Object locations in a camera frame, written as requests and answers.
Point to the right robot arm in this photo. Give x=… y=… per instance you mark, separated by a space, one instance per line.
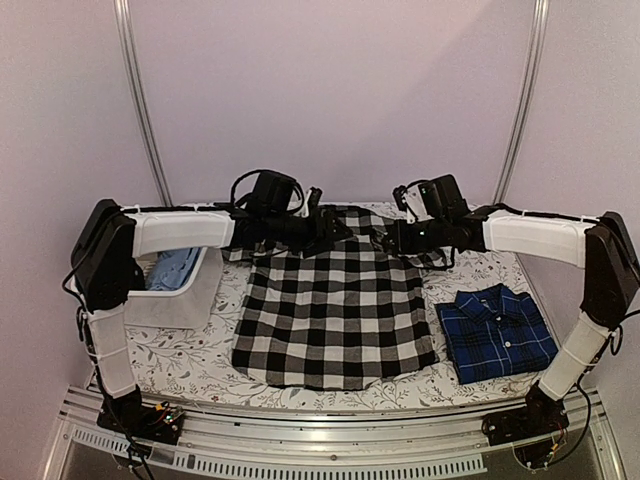
x=596 y=252

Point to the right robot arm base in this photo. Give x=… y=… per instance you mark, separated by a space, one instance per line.
x=542 y=421

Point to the folded blue plaid shirt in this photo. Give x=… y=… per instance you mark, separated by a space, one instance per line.
x=494 y=333

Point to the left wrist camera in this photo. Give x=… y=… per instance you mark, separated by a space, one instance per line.
x=310 y=201

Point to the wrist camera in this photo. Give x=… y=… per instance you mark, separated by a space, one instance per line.
x=409 y=200
x=310 y=201

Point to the white plastic bin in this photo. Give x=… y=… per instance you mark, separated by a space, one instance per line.
x=186 y=308

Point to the black white checkered shirt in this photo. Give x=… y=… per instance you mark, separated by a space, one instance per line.
x=336 y=321

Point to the left aluminium corner post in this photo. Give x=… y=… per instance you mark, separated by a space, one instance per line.
x=132 y=69

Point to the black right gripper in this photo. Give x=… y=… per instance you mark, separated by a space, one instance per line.
x=401 y=243

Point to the floral patterned table cloth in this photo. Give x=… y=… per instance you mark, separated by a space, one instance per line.
x=195 y=365

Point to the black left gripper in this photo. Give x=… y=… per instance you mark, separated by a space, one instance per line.
x=321 y=237

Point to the right aluminium corner post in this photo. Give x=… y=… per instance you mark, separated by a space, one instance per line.
x=534 y=54

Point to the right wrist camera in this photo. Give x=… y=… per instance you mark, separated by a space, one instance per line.
x=409 y=200

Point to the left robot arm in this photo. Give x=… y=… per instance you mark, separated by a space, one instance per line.
x=118 y=246

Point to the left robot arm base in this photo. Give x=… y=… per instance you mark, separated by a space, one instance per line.
x=160 y=423

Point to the light blue shirt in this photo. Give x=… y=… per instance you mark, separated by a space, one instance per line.
x=172 y=269

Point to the aluminium corner post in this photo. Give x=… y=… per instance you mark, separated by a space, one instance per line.
x=132 y=69
x=534 y=54

